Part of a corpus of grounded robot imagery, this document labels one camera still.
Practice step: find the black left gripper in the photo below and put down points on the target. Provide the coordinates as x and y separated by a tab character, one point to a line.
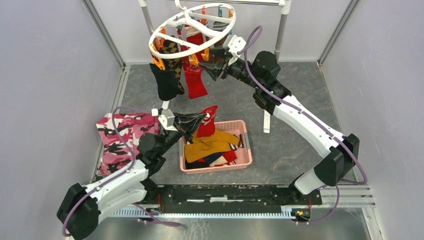
188	123

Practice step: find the pink perforated plastic basket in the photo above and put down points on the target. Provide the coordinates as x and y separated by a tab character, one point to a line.
243	155

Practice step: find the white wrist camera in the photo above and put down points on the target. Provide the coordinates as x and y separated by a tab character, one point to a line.
235	44
165	117

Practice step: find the orange clothes clip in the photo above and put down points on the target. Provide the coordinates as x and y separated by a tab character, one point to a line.
158	62
195	59

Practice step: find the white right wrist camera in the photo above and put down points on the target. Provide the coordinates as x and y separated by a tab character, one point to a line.
235	44

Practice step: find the red cloth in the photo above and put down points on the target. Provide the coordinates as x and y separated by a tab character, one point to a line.
207	126

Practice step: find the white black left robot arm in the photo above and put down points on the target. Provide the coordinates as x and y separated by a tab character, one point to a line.
84	207

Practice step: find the yellow cloth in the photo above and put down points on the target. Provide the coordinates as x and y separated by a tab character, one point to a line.
219	142

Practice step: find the red white santa sock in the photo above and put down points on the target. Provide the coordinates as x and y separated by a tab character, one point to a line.
195	37

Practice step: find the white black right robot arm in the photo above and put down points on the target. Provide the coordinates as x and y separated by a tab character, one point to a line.
339	152

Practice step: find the red white patterned sock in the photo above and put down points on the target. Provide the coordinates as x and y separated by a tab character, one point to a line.
193	79

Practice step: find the white round clip hanger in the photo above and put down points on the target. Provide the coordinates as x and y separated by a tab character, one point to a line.
196	28

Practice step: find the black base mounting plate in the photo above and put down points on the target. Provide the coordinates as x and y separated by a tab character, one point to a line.
228	198

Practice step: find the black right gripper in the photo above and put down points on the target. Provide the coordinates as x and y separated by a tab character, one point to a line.
215	69

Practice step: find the black sock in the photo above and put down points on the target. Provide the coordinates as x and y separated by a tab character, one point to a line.
167	83

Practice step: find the pink camouflage folded cloth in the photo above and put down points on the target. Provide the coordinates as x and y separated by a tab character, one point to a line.
120	134

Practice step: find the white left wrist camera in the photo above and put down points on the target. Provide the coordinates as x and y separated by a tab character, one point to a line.
165	117

